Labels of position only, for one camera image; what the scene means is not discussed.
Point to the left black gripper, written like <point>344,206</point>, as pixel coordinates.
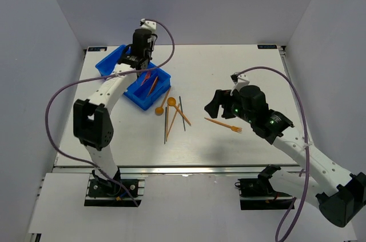
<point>151,46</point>

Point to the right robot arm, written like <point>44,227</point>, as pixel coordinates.
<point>335,191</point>

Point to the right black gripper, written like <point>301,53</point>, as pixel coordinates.
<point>221,98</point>

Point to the orange chopstick crossing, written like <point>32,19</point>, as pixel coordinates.
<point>181,113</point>

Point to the red-orange chopstick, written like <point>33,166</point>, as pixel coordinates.
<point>153,86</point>

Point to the orange chopstick long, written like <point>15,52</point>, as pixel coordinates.
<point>168,126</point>

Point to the orange spoon large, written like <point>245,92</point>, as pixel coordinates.
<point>171,102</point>

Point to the right table logo sticker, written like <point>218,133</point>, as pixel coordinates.
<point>265,46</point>

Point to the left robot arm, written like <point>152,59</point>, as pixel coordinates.
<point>91,117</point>

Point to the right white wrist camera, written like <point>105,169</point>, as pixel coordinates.
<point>239,80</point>

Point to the blue divided plastic tray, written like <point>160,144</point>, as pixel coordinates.
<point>135,92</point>

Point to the orange fork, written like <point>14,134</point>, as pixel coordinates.
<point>231,127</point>

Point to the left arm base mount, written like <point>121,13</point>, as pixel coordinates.
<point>103,193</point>

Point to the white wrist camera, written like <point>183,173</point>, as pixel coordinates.
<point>148,25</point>
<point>239,80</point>

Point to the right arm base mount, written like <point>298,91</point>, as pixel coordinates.
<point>256,194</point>

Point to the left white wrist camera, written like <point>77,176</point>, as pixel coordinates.
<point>148,25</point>

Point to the red-orange plastic fork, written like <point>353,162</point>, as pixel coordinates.
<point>147,76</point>

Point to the orange spoon small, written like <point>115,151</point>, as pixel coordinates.
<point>160,110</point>

